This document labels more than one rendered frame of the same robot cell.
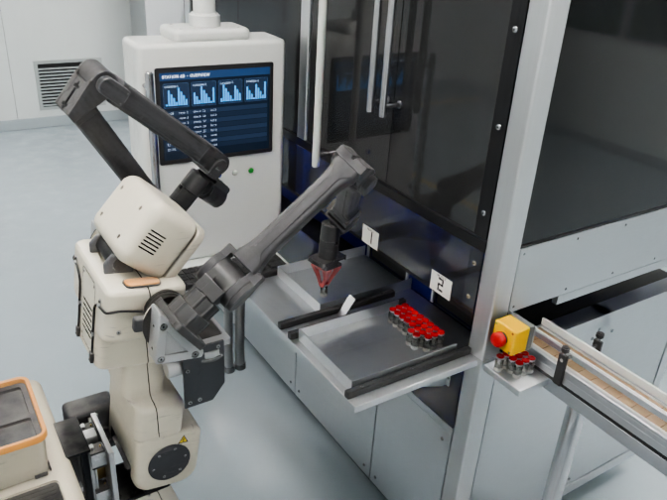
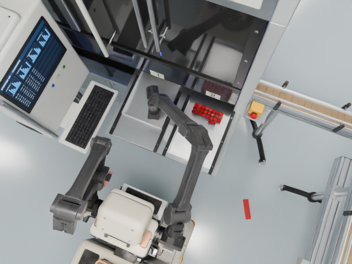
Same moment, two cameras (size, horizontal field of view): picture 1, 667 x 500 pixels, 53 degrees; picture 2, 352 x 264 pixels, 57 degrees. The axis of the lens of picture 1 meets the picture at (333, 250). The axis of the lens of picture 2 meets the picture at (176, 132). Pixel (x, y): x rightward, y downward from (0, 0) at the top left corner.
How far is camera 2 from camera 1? 1.42 m
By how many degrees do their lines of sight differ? 50
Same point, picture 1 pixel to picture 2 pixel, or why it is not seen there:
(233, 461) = (122, 149)
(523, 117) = (264, 63)
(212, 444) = not seen: hidden behind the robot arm
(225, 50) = (17, 40)
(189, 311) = (177, 240)
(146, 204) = (135, 229)
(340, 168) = (202, 154)
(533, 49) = (271, 43)
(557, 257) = not seen: hidden behind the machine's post
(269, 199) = (77, 65)
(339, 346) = (185, 145)
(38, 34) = not seen: outside the picture
